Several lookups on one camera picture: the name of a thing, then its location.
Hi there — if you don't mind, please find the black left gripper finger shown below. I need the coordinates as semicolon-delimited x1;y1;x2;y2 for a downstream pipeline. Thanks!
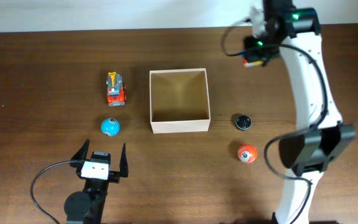
70;139;90;162
119;143;129;178

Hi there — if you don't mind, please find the red toy fire truck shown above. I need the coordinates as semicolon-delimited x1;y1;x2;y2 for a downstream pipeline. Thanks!
106;72;126;106

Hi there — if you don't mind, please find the orange toy ball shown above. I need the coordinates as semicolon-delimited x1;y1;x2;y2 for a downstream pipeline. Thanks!
237;144;258;164

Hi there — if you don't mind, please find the multicoloured puzzle cube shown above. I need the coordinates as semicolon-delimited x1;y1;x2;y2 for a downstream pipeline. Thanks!
243;58;264;68

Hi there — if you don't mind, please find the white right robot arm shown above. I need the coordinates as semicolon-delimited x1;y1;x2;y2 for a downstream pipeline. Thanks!
241;0;356;223

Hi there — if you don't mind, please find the blue toy ball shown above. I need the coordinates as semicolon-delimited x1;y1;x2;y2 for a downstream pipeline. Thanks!
101;118;121;137

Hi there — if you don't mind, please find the pink cardboard box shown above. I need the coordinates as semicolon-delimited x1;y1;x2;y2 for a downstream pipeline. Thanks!
149;68;211;134

